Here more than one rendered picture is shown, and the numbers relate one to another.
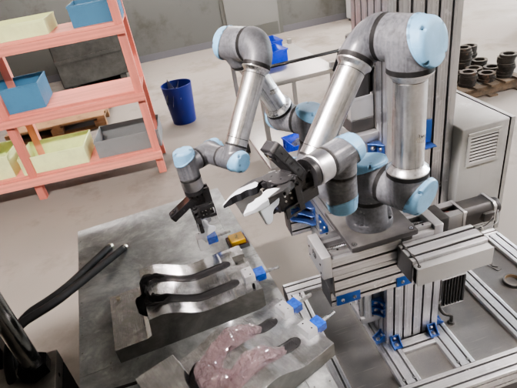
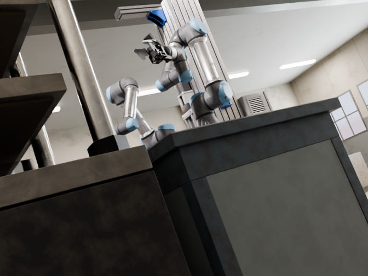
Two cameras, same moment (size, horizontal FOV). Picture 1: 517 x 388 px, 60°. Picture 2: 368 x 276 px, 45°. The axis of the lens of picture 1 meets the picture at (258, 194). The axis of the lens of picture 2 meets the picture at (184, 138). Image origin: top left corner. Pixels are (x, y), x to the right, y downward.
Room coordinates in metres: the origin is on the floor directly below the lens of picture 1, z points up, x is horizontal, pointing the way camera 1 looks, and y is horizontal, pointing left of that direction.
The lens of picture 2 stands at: (-1.16, 0.72, 0.57)
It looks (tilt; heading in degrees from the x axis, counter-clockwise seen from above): 11 degrees up; 339
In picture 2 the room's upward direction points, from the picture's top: 21 degrees counter-clockwise
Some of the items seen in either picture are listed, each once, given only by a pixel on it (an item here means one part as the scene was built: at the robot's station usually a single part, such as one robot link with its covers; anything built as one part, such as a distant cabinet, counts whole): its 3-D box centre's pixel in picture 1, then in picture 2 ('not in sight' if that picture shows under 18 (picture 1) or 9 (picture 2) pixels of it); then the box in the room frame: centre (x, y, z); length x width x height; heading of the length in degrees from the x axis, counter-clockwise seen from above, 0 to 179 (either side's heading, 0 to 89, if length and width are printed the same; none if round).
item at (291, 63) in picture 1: (284, 109); not in sight; (3.50, -0.33, 0.55); 1.17 x 0.68 x 1.10; 6
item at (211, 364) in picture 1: (235, 354); not in sight; (0.84, 0.14, 0.90); 0.26 x 0.18 x 0.08; 122
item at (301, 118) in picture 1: (310, 121); (167, 133); (1.66, -0.26, 1.20); 0.13 x 0.12 x 0.14; 43
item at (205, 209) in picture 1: (200, 202); not in sight; (1.38, 0.21, 1.09); 0.09 x 0.08 x 0.12; 105
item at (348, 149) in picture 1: (340, 155); (177, 55); (0.90, -0.20, 1.43); 0.11 x 0.08 x 0.09; 125
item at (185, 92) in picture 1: (178, 100); not in sight; (5.15, 0.74, 0.25); 0.41 x 0.37 x 0.50; 46
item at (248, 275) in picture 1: (261, 272); not in sight; (1.17, 0.04, 0.89); 0.13 x 0.05 x 0.05; 105
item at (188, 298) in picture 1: (185, 284); not in sight; (1.15, 0.30, 0.92); 0.35 x 0.16 x 0.09; 105
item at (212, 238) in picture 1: (214, 236); not in sight; (1.38, 0.19, 0.93); 0.13 x 0.05 x 0.05; 105
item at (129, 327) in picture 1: (183, 294); not in sight; (1.16, 0.32, 0.87); 0.50 x 0.26 x 0.14; 105
